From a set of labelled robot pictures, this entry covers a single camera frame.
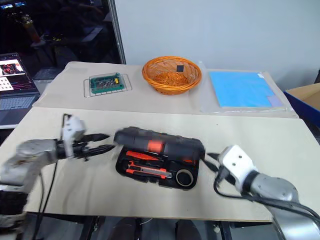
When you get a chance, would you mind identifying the black table frame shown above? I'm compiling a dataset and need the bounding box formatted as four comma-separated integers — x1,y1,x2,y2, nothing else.
49,213,273,240

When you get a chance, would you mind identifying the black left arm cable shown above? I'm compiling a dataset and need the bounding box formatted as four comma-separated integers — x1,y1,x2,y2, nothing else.
33,113,72,240

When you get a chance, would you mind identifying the black tape roll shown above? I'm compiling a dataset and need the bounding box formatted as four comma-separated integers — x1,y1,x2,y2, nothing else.
175,168,195,187

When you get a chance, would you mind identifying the orange woven basket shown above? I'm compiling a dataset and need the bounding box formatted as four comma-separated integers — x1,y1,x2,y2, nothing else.
141,55,203,96

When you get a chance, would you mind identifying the green bit set case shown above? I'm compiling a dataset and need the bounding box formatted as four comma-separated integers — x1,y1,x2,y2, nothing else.
89,72,126,96

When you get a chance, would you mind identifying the grey partition post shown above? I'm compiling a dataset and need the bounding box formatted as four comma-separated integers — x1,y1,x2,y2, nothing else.
108,0,127,65

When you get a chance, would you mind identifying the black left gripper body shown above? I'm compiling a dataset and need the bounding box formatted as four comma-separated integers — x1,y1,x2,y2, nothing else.
72,139,91,162

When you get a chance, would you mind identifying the blue cardboard box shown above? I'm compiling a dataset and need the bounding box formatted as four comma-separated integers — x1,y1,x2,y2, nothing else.
283,82,320,127

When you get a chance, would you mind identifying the orange black handled tool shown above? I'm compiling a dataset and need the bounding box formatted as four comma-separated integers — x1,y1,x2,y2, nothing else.
125,150,164,162

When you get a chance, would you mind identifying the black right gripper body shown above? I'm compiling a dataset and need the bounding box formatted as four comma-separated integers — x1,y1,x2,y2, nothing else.
215,159,238,186

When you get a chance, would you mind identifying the black tool case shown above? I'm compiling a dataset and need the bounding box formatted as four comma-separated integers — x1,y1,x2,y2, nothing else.
113,126,206,190

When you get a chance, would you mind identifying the orange utility knife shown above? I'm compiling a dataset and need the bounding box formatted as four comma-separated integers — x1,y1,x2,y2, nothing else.
125,161,174,179

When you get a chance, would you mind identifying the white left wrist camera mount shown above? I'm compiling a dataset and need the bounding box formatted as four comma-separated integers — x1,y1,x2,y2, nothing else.
60,115,87,158

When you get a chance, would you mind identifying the blue paper sheet stack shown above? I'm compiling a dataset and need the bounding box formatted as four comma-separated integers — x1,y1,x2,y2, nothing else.
208,71,281,109

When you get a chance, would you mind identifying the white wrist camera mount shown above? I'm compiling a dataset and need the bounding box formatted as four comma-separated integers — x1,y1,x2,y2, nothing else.
216,144,259,195
60,115,87,158

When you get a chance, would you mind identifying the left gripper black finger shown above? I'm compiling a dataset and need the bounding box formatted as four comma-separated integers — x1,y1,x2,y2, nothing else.
87,144,115,156
83,133,111,144

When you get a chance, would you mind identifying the clear plastic sleeve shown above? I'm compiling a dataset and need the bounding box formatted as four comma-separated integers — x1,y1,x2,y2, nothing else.
198,60,294,114

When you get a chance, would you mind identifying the open laptop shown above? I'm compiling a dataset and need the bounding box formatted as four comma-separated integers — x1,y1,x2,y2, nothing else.
0,52,41,127

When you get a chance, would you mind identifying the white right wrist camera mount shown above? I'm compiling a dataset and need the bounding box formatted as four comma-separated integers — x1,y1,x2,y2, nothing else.
216,144,259,195

